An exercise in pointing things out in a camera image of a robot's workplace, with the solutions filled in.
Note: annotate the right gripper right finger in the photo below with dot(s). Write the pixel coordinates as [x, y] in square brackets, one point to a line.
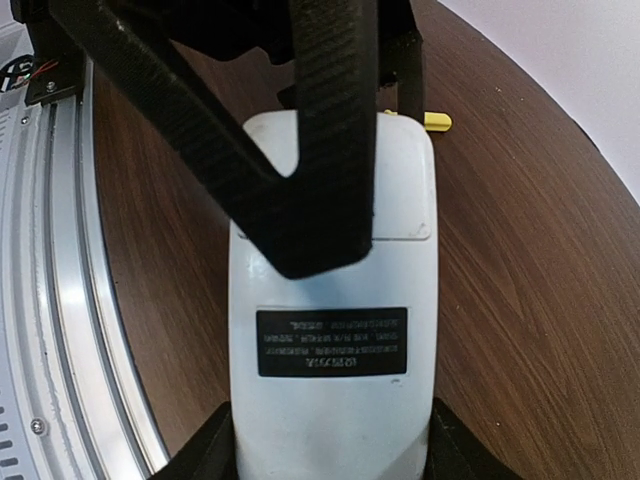
[400, 56]

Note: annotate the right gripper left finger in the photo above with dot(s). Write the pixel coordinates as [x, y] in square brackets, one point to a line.
[315, 220]

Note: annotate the yellow handled screwdriver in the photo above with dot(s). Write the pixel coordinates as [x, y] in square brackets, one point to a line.
[437, 122]

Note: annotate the white remote control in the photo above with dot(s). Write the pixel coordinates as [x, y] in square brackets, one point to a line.
[332, 376]

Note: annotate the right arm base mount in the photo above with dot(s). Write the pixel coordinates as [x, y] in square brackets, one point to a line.
[59, 64]

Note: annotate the front aluminium rail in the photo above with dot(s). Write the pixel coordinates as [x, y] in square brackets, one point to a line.
[72, 404]

